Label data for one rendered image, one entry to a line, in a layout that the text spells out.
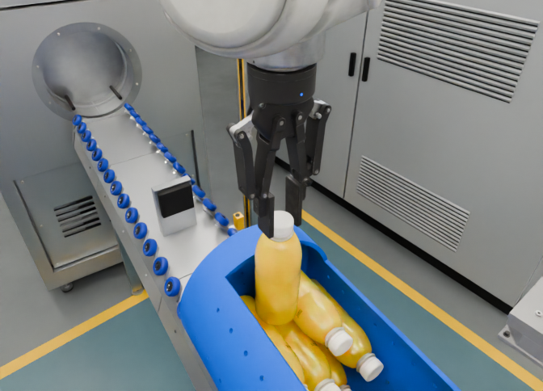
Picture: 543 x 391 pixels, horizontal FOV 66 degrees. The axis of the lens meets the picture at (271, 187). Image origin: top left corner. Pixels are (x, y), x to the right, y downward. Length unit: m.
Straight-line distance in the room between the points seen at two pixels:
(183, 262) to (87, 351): 1.16
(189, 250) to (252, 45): 0.95
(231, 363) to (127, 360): 1.48
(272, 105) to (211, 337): 0.37
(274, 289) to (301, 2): 0.48
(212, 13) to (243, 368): 0.50
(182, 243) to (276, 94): 0.77
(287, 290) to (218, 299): 0.11
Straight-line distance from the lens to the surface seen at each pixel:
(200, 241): 1.15
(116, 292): 2.36
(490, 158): 2.00
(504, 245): 2.15
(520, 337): 0.94
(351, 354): 0.76
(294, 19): 0.22
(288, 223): 0.58
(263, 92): 0.45
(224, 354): 0.66
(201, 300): 0.70
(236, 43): 0.22
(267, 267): 0.61
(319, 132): 0.53
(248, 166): 0.48
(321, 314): 0.71
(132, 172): 1.47
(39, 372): 2.21
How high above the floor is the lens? 1.71
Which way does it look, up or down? 36 degrees down
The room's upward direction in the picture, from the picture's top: straight up
